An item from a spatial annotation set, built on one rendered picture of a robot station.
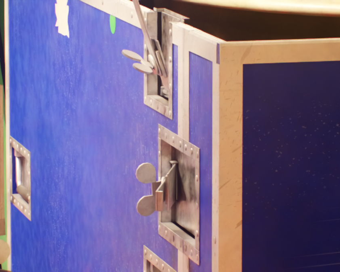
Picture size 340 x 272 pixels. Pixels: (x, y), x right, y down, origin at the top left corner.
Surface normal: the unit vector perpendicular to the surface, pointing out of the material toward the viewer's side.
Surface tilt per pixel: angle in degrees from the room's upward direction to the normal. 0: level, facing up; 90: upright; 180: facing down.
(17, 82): 90
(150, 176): 96
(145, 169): 96
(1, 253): 77
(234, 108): 90
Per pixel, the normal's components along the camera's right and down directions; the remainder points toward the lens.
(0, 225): 0.54, 0.14
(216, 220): -0.97, 0.04
